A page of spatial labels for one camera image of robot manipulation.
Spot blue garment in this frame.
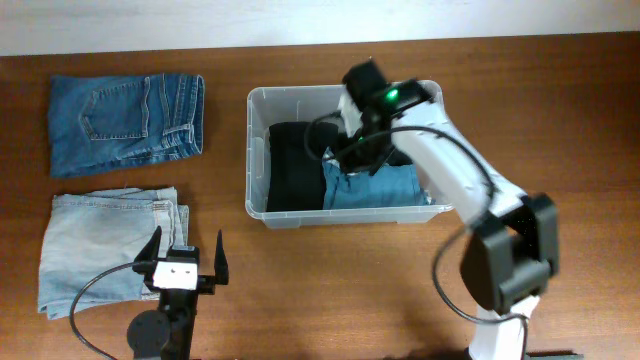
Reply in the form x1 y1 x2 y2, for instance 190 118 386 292
322 160 433 210

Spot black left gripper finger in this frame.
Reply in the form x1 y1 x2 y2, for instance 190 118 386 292
132 226 162 273
214 230 229 285

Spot clear plastic storage bin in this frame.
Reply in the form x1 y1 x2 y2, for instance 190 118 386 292
245 85 454 229

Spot dark navy garment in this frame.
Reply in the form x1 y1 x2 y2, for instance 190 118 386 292
338 135 412 172

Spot black garment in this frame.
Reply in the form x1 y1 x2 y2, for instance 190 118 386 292
267 122 326 212

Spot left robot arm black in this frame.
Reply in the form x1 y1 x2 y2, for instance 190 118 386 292
127 228 229 359

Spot light blue folded jeans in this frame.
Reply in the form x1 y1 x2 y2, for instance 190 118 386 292
37 187 190 320

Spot dark blue folded jeans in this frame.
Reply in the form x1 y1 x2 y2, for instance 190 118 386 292
47 73 205 178

